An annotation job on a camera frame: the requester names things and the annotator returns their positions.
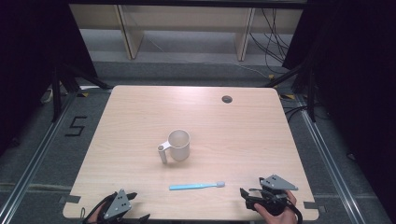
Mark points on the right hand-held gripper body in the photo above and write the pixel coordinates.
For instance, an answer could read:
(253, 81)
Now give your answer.
(277, 183)

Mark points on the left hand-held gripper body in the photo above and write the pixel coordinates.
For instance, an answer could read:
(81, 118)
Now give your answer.
(118, 205)

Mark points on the light blue toothbrush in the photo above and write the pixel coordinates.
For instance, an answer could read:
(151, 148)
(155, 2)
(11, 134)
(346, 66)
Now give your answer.
(193, 186)

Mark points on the person's left hand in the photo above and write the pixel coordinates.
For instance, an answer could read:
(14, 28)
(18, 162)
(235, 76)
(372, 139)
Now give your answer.
(95, 216)

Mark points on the person's right hand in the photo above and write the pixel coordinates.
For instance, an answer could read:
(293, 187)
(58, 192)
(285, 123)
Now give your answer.
(280, 218)

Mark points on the grey tape piece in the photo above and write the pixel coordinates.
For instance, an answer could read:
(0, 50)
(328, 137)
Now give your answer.
(313, 206)
(71, 199)

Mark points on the yellow black floor tape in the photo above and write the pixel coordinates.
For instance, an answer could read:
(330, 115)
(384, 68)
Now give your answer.
(288, 96)
(82, 94)

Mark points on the black metal stand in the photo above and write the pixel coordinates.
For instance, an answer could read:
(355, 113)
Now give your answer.
(56, 96)
(311, 96)

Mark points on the dark curtain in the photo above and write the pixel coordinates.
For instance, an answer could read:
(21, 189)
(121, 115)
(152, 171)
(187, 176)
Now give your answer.
(358, 62)
(28, 46)

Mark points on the beige wooden desk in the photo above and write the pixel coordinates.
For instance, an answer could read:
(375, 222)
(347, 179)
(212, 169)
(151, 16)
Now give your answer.
(186, 18)

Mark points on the metal floor rail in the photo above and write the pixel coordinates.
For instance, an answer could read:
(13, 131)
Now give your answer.
(330, 168)
(34, 161)

